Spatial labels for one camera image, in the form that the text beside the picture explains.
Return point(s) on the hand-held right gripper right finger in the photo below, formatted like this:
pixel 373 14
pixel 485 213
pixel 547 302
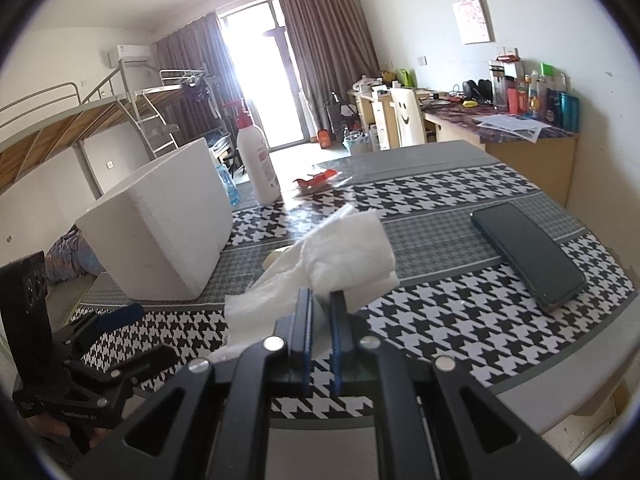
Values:
pixel 337 340

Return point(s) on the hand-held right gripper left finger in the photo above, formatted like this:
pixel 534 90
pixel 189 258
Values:
pixel 302 340

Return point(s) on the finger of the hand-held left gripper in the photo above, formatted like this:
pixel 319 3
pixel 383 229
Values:
pixel 150 362
pixel 120 315

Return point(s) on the plastic wrapper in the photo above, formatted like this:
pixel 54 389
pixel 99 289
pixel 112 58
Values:
pixel 345 250

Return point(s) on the white foam box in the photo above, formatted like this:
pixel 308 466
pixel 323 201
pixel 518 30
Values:
pixel 160 220

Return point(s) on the person's left hand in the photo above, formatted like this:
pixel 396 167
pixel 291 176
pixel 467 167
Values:
pixel 50 430

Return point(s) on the blue orange quilt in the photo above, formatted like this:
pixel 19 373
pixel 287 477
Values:
pixel 67 255

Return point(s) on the red snack packet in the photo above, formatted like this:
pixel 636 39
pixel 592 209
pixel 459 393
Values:
pixel 317 181

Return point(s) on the clear blue water bottle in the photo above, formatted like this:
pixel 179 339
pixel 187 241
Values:
pixel 229 187

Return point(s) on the white red pump bottle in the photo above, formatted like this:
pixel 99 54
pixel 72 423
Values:
pixel 257 160

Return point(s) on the metal bunk bed ladder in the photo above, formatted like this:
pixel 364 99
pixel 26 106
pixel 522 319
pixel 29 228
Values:
pixel 150 125

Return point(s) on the pale blue bucket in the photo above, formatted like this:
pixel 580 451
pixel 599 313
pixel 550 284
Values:
pixel 358 144

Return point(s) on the metal bunk bed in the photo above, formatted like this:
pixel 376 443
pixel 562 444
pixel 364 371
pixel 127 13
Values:
pixel 165 97
pixel 60 125

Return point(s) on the orange container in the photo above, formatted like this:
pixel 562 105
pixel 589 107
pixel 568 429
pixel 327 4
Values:
pixel 326 140

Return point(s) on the dark smartphone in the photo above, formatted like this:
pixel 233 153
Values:
pixel 530 255

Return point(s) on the smiley face wooden chair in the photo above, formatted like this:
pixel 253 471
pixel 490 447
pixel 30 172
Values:
pixel 407 125

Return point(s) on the black trolley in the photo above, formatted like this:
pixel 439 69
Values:
pixel 334 112

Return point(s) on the dark hanging clothes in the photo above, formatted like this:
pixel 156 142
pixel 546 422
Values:
pixel 196 92

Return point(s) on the wooden desk with patterned top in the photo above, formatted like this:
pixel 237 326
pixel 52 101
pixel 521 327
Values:
pixel 530 165

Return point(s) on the white air conditioner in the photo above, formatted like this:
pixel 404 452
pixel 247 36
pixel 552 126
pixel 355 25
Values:
pixel 130 55

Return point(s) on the brown curtain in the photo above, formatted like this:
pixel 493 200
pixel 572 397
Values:
pixel 190 60
pixel 325 50

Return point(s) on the green paper bag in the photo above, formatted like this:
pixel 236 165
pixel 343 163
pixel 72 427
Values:
pixel 406 77

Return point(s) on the printed paper sheets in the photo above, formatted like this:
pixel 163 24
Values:
pixel 507 127

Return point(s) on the glass balcony door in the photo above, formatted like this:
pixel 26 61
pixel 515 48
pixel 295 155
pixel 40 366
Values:
pixel 265 70

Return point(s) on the black headphones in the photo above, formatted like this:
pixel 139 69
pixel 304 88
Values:
pixel 477 91

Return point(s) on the row of toiletry bottles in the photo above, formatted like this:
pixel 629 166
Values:
pixel 540 95

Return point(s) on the pink wall picture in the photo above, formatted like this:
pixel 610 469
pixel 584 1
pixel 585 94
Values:
pixel 472 20

